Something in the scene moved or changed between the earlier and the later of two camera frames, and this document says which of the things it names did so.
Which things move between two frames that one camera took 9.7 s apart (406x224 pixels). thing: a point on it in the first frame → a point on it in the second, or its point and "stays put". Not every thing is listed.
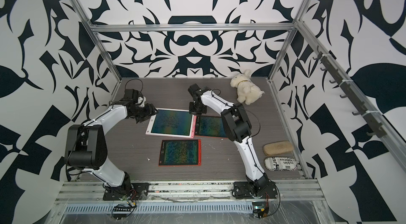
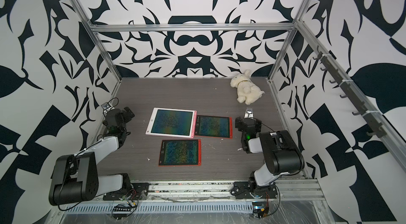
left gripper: (150, 109) → (128, 118)
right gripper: (191, 110) → (239, 123)
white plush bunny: (248, 92) stays put
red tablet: (176, 152) stays put
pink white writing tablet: (173, 122) stays put
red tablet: (210, 126) stays put
